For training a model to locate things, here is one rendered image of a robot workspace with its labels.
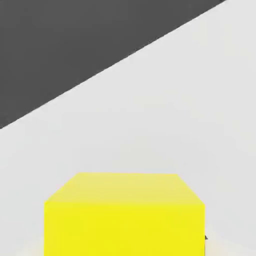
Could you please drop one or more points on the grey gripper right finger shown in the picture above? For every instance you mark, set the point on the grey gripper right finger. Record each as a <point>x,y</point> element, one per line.
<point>212,249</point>

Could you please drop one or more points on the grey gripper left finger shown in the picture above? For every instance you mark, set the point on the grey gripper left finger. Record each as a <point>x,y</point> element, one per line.
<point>37,250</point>

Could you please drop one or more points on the small yellow cube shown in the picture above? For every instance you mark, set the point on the small yellow cube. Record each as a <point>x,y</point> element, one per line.
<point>124,224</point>

